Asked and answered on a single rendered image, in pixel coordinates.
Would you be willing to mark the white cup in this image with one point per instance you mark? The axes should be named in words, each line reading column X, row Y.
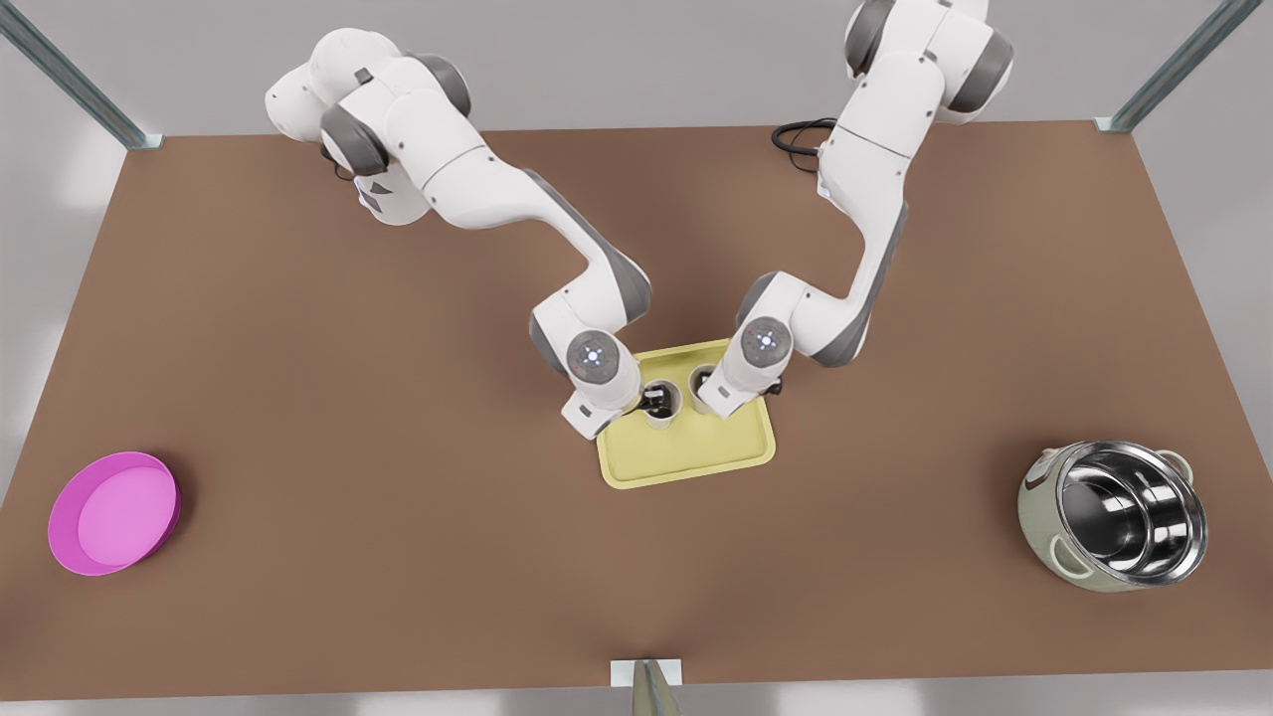
column 663, row 407
column 701, row 382

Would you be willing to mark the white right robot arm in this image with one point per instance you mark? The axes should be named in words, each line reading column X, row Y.
column 467, row 174

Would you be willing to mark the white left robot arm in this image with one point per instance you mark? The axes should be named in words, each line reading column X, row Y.
column 875, row 149

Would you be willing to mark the yellow tray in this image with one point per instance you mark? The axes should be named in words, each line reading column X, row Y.
column 696, row 449

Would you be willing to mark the grey-green steel pot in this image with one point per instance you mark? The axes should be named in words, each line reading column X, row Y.
column 1114, row 517

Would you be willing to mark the pink round bowl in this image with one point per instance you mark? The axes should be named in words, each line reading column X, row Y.
column 114, row 513

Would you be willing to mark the silver frame post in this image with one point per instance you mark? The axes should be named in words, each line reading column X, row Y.
column 75, row 75
column 651, row 691
column 1174, row 65

